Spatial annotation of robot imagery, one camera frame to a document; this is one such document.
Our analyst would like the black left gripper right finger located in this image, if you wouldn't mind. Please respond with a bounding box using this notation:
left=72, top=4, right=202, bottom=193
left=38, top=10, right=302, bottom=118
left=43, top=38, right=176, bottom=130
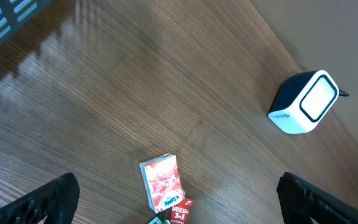
left=277, top=172, right=358, bottom=224

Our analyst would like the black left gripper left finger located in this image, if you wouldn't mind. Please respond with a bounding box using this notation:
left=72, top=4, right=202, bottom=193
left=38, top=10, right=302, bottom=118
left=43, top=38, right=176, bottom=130
left=0, top=172, right=80, bottom=224

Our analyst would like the green gum pack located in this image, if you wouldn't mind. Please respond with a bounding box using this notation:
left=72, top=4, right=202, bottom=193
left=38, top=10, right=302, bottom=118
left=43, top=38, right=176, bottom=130
left=147, top=213, right=170, bottom=224

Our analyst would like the red tissue pack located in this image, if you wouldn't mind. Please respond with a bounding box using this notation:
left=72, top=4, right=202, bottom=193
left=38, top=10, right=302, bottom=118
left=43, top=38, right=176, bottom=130
left=139, top=154, right=185, bottom=213

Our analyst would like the red coffee stick sachet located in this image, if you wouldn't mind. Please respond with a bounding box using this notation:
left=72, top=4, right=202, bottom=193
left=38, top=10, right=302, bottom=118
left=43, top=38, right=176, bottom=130
left=170, top=198, right=194, bottom=224

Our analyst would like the white barcode scanner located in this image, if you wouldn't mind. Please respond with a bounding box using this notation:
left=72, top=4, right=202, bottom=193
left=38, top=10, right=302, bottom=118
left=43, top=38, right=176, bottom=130
left=267, top=70, right=339, bottom=134

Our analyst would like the grey black mesh basket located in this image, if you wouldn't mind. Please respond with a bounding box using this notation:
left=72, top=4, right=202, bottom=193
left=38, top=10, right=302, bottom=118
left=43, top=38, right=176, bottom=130
left=0, top=0, right=51, bottom=45

